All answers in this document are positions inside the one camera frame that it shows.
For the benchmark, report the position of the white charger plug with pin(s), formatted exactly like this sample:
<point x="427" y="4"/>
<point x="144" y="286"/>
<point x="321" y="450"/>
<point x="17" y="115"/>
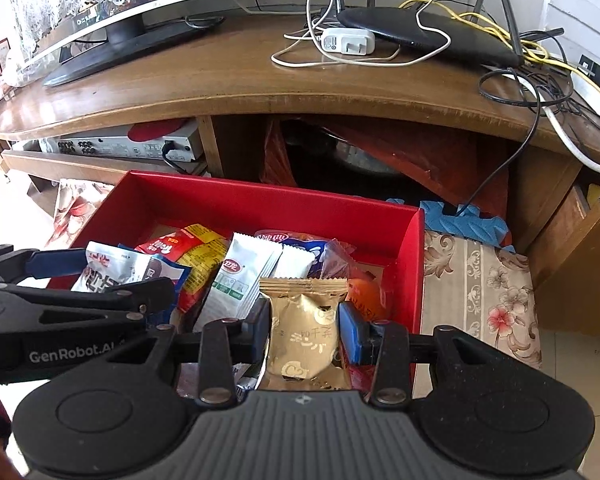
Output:
<point x="347" y="41"/>

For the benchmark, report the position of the blue wafer packet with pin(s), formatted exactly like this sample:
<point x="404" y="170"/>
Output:
<point x="172" y="270"/>

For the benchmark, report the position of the black router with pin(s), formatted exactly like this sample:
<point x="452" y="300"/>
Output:
<point x="420" y="30"/>

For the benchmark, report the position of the wooden television stand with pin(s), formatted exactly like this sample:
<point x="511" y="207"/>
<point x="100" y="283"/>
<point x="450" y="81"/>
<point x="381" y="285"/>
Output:
<point x="230" y="75"/>

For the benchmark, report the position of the white green snack packet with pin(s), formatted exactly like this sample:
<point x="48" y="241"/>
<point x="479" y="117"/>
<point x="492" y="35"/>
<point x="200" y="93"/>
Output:
<point x="235" y="275"/>

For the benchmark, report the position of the grey patterned snack packet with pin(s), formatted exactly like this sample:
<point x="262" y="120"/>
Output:
<point x="105" y="270"/>

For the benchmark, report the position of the orange bread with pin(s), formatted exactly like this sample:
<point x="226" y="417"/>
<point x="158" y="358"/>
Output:
<point x="365" y="295"/>

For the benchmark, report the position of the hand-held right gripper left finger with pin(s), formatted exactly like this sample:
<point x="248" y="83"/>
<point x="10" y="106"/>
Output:
<point x="257" y="330"/>

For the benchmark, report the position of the yellow red snack packet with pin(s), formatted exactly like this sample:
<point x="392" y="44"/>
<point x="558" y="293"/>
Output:
<point x="195" y="255"/>

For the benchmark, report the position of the wooden cabinet door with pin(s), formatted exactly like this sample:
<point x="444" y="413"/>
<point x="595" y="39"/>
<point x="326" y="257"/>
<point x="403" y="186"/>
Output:
<point x="580" y="270"/>

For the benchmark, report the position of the red cardboard box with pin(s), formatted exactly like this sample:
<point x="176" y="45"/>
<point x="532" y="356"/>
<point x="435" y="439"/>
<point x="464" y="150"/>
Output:
<point x="280" y="205"/>

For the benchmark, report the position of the gold snack packet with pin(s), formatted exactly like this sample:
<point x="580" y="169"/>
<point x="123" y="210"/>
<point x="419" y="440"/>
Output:
<point x="302" y="335"/>

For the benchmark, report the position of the floral tablecloth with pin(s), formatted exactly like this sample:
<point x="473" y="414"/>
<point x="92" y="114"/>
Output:
<point x="485" y="300"/>

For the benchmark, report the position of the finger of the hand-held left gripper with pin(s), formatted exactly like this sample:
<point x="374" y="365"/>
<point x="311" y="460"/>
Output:
<point x="55" y="263"/>
<point x="130" y="295"/>

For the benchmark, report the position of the silver receiver box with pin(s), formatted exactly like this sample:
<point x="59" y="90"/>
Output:
<point x="110" y="146"/>

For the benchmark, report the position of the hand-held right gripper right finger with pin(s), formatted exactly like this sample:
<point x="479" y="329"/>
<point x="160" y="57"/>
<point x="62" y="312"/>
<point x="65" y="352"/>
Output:
<point x="355" y="332"/>

